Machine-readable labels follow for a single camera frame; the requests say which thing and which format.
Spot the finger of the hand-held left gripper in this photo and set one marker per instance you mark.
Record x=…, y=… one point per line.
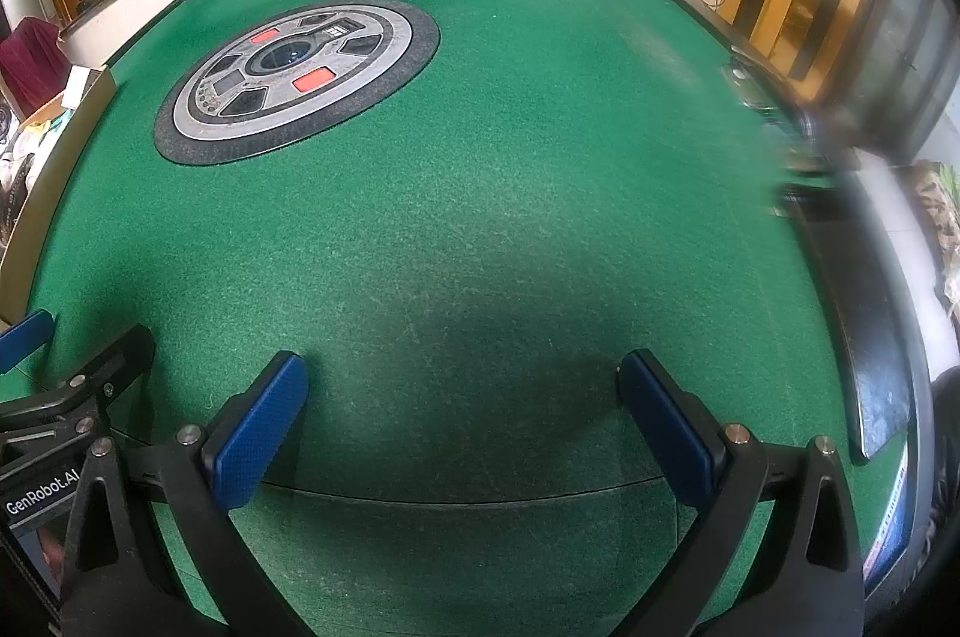
x=22, y=337
x=112, y=367

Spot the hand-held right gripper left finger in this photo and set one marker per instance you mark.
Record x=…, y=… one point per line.
x=255, y=434

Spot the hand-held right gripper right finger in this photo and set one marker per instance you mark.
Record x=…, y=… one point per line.
x=667, y=434

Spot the cardboard box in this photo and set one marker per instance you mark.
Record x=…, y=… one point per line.
x=82, y=112

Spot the maroon cloth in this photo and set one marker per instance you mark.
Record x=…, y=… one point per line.
x=26, y=59

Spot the round table control panel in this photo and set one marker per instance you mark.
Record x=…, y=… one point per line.
x=225, y=112

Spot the patterned cloth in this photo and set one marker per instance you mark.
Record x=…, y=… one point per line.
x=934, y=209

